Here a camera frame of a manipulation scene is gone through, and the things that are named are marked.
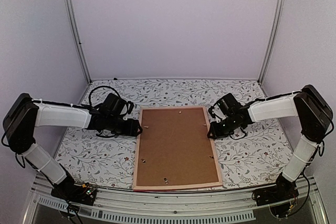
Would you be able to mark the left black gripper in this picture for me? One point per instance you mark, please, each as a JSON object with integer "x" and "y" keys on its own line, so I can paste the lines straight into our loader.
{"x": 132, "y": 129}

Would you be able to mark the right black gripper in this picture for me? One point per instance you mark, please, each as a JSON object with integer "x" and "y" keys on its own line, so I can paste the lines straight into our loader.
{"x": 216, "y": 134}

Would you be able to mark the brown backing board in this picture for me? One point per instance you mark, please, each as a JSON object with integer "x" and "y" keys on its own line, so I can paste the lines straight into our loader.
{"x": 176, "y": 145}

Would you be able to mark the pink wooden picture frame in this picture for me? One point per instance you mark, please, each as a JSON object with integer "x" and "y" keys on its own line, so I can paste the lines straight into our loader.
{"x": 218, "y": 171}

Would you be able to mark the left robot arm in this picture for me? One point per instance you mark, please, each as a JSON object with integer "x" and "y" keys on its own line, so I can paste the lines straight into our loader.
{"x": 28, "y": 115}

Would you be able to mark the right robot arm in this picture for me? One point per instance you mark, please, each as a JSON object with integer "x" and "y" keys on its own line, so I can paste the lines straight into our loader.
{"x": 315, "y": 117}

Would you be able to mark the floral table mat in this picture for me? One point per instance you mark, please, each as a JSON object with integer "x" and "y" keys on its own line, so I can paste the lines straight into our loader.
{"x": 254, "y": 160}

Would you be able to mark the front aluminium rail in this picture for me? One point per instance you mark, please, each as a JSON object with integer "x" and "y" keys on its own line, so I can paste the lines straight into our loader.
{"x": 120, "y": 206}

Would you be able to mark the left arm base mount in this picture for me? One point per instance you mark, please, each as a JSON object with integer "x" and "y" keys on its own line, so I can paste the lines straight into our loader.
{"x": 82, "y": 194}

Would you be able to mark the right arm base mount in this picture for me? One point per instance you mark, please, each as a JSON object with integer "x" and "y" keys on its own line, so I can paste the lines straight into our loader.
{"x": 281, "y": 202}

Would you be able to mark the right aluminium post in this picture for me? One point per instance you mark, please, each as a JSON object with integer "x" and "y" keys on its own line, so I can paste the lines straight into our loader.
{"x": 271, "y": 41}

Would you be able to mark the aluminium post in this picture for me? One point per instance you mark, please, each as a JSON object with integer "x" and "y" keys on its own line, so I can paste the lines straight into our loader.
{"x": 76, "y": 37}
{"x": 271, "y": 41}

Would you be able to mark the left aluminium post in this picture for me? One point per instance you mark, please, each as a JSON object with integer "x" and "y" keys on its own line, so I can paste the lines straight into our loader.
{"x": 76, "y": 37}

